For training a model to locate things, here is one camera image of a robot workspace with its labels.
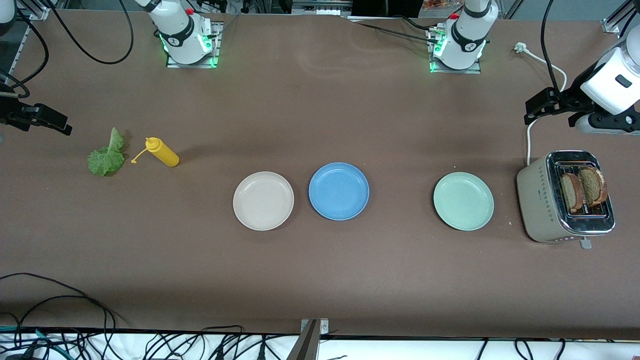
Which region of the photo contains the green lettuce leaf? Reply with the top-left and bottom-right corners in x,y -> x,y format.
87,127 -> 126,177

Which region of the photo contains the brown bread slice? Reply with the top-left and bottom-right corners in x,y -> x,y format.
560,172 -> 585,211
578,166 -> 609,208

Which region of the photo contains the yellow mustard squeeze bottle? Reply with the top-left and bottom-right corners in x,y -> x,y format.
131,136 -> 180,168

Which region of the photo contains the green round plate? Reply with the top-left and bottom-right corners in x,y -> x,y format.
433,172 -> 495,232

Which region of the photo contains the blue round plate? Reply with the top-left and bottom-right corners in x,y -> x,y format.
308,162 -> 370,221

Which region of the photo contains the beige round plate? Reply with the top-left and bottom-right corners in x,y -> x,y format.
232,171 -> 295,232

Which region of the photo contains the beige chrome toaster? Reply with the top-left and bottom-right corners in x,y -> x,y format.
516,150 -> 617,250

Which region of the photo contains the orange packet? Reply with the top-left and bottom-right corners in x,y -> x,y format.
422,0 -> 466,12

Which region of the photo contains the grey metal box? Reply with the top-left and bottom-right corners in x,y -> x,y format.
292,0 -> 366,16

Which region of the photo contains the white toaster power cable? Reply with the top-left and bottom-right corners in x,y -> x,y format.
514,42 -> 568,167

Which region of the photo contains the aluminium frame profile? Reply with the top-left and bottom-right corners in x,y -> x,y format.
602,0 -> 640,35
14,0 -> 51,21

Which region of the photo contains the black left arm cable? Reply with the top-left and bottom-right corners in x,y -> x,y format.
539,0 -> 568,93

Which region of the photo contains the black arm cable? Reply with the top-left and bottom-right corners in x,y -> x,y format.
539,0 -> 568,93
0,0 -> 134,99

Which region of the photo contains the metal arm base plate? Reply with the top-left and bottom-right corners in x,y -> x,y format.
166,21 -> 223,69
429,25 -> 482,75

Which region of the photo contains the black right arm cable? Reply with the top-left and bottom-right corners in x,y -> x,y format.
0,0 -> 134,99

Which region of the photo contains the black looped cable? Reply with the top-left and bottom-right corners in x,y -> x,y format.
15,295 -> 117,351
0,272 -> 126,326

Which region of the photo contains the black cable on table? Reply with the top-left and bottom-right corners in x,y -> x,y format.
345,15 -> 441,43

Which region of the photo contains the teal cable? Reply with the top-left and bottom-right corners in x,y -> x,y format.
0,325 -> 67,359

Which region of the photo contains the aluminium profile post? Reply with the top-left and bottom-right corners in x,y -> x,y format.
286,318 -> 330,360

